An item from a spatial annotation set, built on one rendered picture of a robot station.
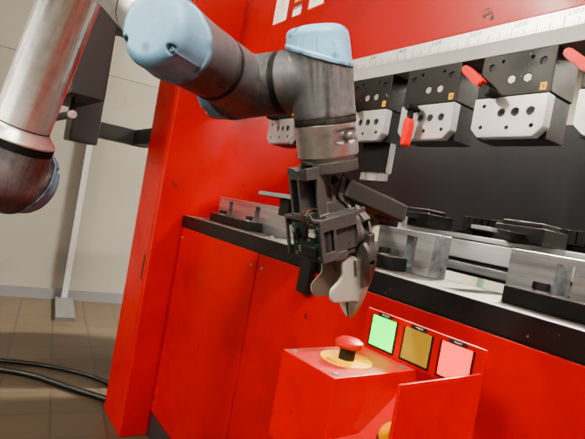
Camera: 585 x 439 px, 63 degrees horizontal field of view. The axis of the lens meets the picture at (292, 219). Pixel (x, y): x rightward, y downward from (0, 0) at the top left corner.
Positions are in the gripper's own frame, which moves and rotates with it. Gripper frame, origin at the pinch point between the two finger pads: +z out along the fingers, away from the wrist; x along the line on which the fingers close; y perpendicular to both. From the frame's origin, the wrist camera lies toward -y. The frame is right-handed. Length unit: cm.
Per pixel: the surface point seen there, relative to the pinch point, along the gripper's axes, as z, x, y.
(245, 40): -53, -122, -66
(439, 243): 5.2, -17.7, -42.4
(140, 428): 88, -128, -1
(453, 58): -33, -21, -53
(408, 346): 7.6, 3.4, -6.9
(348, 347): 4.9, 1.2, 2.4
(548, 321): 7.4, 13.7, -25.3
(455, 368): 7.8, 11.0, -6.8
